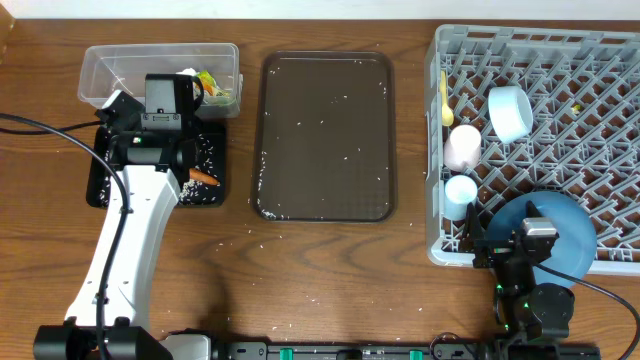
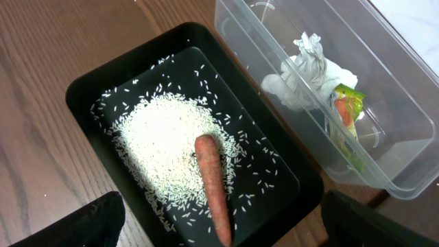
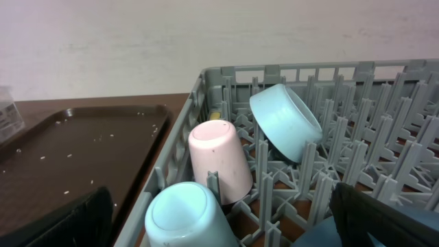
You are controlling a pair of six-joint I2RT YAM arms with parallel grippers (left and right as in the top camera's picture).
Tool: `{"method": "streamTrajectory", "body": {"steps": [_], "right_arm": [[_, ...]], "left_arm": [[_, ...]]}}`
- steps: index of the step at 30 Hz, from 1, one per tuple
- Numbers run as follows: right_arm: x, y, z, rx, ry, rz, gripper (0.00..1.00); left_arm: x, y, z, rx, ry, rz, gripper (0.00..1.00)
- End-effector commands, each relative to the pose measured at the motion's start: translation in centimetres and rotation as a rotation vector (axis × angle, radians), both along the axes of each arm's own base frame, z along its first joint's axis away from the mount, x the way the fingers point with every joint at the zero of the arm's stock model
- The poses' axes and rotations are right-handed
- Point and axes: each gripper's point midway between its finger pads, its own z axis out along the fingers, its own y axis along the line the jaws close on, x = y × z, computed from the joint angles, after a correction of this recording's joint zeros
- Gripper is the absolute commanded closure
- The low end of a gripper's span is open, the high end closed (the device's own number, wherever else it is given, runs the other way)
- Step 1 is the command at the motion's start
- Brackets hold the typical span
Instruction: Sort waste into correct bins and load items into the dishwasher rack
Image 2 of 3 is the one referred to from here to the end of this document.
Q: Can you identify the white rice pile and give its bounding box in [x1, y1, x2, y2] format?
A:
[109, 92, 241, 209]

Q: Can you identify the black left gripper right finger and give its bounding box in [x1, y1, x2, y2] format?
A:
[321, 190, 438, 247]

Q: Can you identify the orange carrot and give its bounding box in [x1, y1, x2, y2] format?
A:
[195, 134, 232, 246]

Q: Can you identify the yellow green snack wrapper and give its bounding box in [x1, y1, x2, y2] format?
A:
[325, 84, 366, 173]

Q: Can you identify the white tissue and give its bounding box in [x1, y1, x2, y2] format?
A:
[261, 33, 358, 112]

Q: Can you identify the black food waste tray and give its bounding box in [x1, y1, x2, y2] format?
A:
[66, 23, 324, 246]

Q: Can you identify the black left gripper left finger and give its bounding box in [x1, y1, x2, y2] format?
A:
[11, 191, 126, 247]

